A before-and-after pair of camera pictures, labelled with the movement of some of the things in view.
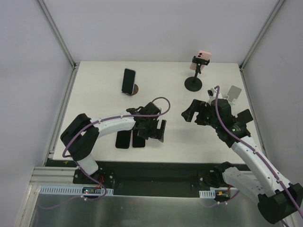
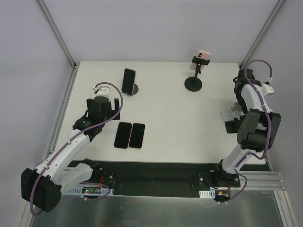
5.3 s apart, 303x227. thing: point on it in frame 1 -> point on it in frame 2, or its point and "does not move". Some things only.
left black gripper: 155,132 -> 116,109
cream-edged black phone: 138,142 does not move
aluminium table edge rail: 261,33 does not move
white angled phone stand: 211,92 -> 266,89
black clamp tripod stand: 194,83 does not move
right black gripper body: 197,113 -> 231,126
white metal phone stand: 233,93 -> 231,111
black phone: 123,139 does not move
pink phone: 201,54 does not move
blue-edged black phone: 129,81 does not move
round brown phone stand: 135,91 does not move
